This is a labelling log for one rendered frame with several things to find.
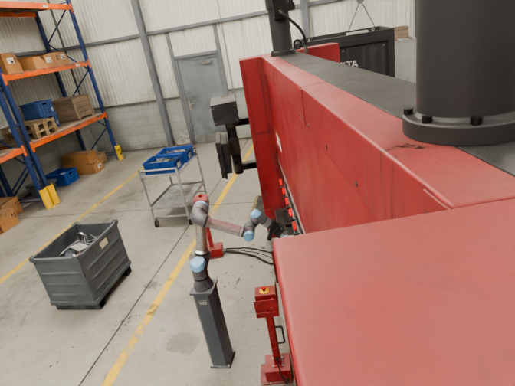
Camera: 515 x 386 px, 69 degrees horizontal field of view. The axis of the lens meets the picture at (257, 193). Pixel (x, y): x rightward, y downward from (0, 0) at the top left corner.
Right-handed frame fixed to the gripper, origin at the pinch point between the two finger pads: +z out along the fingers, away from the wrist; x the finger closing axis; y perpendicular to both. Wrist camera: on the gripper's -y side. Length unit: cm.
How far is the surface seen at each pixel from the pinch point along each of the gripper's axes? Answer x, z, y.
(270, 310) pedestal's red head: -41, 10, -33
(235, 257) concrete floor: 147, 35, -113
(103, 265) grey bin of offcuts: 108, -87, -195
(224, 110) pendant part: 99, -90, 29
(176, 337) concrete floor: 24, 1, -153
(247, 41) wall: 700, -105, 77
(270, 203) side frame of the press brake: 85, -1, -10
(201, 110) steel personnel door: 726, -90, -126
